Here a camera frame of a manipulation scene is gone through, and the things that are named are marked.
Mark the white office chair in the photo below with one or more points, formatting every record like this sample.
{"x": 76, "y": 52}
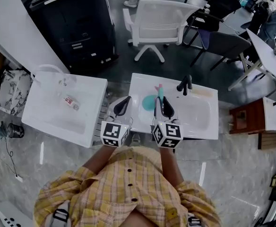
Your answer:
{"x": 159, "y": 22}

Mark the black faucet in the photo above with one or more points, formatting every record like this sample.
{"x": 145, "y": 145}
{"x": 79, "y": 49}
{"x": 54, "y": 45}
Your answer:
{"x": 184, "y": 84}

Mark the white faucet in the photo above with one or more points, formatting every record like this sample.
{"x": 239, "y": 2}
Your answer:
{"x": 48, "y": 68}

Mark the black mesh office chair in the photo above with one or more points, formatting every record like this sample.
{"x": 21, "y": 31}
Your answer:
{"x": 218, "y": 6}

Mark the black cabinet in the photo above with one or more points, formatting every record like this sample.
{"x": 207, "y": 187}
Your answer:
{"x": 76, "y": 27}

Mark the black glass jar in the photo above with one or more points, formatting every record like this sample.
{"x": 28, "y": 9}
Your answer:
{"x": 15, "y": 130}

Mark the white table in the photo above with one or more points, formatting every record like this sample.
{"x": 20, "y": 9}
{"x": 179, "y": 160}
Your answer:
{"x": 268, "y": 53}

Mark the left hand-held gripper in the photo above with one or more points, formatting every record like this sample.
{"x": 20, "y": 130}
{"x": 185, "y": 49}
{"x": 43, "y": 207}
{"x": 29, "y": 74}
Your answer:
{"x": 114, "y": 131}

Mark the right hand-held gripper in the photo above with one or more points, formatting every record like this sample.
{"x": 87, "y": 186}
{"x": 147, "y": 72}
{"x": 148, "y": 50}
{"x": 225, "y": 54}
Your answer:
{"x": 167, "y": 133}

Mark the white board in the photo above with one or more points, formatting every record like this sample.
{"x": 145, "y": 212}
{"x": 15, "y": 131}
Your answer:
{"x": 272, "y": 116}

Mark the yellow plaid shirt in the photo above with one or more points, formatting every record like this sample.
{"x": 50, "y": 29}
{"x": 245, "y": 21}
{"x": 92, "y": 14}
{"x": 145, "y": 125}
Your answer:
{"x": 119, "y": 188}

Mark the wooden crate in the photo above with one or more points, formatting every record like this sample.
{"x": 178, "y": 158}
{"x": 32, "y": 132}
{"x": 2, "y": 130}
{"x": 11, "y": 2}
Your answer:
{"x": 271, "y": 139}

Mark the white box with black dots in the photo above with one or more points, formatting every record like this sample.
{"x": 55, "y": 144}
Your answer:
{"x": 12, "y": 215}

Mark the brown wooden cabinet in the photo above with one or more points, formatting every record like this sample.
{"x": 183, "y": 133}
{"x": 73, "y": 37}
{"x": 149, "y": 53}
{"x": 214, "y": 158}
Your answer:
{"x": 246, "y": 115}

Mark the marble pattern panel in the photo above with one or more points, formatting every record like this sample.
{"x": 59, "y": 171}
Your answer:
{"x": 12, "y": 93}

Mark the white sink with black faucet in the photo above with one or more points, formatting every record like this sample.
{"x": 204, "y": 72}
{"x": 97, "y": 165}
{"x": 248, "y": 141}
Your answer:
{"x": 194, "y": 113}

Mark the person's left forearm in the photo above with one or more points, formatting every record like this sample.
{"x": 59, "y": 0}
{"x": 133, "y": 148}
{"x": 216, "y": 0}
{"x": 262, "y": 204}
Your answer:
{"x": 100, "y": 158}

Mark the red and white label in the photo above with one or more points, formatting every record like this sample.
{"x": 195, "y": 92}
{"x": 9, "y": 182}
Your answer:
{"x": 70, "y": 101}

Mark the black chair with dark seat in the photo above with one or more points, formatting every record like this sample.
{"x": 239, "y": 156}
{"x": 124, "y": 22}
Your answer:
{"x": 225, "y": 44}

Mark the person's right forearm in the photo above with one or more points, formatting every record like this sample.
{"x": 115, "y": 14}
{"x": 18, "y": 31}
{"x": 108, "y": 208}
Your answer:
{"x": 169, "y": 164}

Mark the person's shoe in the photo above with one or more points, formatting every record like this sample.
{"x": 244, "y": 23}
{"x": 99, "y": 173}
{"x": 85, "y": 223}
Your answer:
{"x": 135, "y": 138}

